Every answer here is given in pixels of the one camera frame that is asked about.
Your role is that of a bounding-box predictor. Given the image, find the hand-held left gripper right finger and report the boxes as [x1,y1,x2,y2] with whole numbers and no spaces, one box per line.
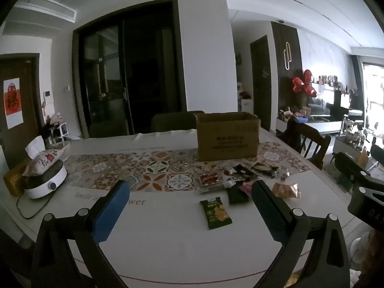
[251,180,351,288]

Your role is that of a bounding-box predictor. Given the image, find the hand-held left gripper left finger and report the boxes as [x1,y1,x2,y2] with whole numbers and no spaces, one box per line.
[30,179,131,288]

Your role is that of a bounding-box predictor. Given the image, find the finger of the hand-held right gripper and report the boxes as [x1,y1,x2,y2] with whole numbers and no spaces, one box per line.
[334,151,372,178]

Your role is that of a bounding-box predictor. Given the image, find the green snack packet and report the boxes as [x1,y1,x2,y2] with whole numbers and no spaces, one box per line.
[200,197,233,231]

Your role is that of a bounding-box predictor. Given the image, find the brown cardboard box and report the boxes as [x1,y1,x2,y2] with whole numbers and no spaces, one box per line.
[196,112,261,162]

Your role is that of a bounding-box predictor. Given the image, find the orange snack packet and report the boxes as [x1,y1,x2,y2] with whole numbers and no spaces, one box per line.
[271,182,301,200]

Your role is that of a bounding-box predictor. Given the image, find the dark green packet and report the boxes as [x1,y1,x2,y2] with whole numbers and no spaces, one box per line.
[226,186,251,205]

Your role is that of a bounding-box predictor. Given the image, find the silver snack wrapper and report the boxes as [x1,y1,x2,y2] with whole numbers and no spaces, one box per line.
[271,168,290,181]

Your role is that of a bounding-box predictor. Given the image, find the dark wooden chair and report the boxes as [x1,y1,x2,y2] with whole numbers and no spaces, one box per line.
[277,117,332,170]

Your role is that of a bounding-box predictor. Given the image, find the dark brown snack packet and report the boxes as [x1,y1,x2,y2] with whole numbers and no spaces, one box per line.
[250,162,279,175]

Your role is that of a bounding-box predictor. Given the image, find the white low cabinet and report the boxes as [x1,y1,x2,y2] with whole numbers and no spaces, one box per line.
[276,117,342,135]

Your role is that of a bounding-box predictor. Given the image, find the black snack packet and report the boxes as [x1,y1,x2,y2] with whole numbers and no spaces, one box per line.
[231,164,258,183]

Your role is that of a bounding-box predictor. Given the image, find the patterned table runner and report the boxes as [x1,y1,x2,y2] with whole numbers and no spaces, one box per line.
[64,141,311,192]

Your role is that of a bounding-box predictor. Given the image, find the grey sofa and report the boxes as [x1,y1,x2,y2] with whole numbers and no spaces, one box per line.
[308,96,330,116]

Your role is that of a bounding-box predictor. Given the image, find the red snack packet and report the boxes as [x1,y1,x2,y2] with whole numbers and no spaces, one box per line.
[199,172,224,186]

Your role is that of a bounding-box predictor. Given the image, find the white electric cooker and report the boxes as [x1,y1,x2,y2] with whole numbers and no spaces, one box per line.
[22,159,68,199]

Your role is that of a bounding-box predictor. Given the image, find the white printed tablecloth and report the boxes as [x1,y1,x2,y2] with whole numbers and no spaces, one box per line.
[0,127,360,288]

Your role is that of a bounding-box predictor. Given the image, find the dark garment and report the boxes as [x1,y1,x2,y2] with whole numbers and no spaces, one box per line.
[277,116,302,147]

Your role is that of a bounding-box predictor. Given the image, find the pile of small decorations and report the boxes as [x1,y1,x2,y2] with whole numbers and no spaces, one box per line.
[278,106,312,124]

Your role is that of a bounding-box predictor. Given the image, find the white round basket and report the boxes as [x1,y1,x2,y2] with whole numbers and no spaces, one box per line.
[45,140,72,160]

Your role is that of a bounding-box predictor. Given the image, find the floral tissue box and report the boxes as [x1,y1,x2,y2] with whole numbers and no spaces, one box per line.
[22,136,65,176]

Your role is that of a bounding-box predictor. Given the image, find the row of shelf ornaments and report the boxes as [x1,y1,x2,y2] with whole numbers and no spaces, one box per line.
[312,75,342,88]

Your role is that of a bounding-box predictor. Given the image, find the red balloons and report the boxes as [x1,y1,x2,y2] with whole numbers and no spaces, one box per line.
[292,70,317,96]

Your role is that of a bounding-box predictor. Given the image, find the yellow-brown box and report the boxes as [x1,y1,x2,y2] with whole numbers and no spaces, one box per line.
[4,166,30,197]

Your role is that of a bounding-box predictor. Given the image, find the dark upholstered chair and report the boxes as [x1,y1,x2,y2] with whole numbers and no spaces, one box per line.
[151,110,206,132]

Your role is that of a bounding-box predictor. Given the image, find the brown wooden door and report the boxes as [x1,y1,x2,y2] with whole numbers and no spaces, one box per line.
[0,53,45,168]

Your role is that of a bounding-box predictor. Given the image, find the dark hallway door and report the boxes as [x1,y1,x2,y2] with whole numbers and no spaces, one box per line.
[250,35,272,131]

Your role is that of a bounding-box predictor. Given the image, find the dark sliding glass door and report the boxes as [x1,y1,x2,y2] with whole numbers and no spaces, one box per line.
[73,0,186,138]

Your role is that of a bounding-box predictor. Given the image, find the red and white door poster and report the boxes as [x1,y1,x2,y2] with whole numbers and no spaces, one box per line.
[4,78,24,129]

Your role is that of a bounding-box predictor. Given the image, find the ceiling air vent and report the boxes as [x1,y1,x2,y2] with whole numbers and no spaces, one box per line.
[13,0,77,23]

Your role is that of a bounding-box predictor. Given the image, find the black power cable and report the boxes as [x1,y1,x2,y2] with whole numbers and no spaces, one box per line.
[16,192,57,219]

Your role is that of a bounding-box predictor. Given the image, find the dark slatted wall panel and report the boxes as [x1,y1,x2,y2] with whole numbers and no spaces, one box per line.
[271,21,303,120]

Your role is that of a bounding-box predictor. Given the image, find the loop-shaped wall light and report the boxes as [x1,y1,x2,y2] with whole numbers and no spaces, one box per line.
[283,42,292,70]

